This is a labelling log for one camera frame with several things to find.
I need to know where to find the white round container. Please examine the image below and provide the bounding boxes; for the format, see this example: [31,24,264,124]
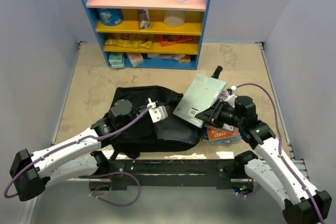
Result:
[163,10,186,27]

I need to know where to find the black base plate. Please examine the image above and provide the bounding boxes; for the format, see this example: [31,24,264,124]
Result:
[94,159,258,194]

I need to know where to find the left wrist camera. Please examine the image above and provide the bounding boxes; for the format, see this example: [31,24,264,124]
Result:
[147,98,168,123]

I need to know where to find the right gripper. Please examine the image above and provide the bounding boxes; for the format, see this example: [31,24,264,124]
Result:
[195,99,244,129]

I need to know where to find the grey-green notebook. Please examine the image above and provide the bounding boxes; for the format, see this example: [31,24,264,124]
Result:
[173,74,226,128]

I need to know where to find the small carton box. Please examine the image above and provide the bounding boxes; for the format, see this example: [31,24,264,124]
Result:
[138,9,150,30]

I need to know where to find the blue children's book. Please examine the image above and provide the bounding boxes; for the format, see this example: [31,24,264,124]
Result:
[211,140,232,145]

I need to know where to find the orange snack box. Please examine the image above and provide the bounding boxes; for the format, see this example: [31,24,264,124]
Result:
[156,35,194,47]

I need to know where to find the yellow soap pack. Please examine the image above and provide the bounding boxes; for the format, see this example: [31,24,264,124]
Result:
[178,55,191,63]

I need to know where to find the teal tissue pack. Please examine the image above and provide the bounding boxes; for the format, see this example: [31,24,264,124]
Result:
[109,52,124,69]

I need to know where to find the blue orange book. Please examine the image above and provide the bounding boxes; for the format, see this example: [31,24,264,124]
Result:
[203,128,241,143]

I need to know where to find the black backpack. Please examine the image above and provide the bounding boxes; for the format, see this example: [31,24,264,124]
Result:
[90,66,224,161]

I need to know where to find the blue round can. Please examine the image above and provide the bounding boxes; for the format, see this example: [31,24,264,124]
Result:
[98,8,123,26]

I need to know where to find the pink tissue pack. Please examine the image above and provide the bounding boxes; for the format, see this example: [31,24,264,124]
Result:
[127,52,144,67]

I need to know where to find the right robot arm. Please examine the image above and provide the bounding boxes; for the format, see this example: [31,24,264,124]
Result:
[195,96,332,223]

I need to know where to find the dark blue cartoon book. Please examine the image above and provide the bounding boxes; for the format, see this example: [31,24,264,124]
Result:
[205,90,235,134]

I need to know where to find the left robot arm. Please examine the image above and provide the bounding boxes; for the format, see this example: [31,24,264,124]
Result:
[4,102,156,201]

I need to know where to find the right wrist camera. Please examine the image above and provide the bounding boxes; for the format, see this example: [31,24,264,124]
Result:
[225,86,237,108]

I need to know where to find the blue shelf unit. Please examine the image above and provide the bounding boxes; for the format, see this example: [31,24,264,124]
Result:
[81,0,211,70]

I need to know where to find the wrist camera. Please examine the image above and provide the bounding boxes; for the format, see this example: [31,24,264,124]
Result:
[225,86,237,108]
[147,98,168,123]

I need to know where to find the yellow chips bag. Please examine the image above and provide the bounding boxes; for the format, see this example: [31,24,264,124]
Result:
[104,33,154,49]

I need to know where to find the white wrapped packs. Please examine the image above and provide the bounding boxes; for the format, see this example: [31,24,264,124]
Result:
[147,54,185,61]

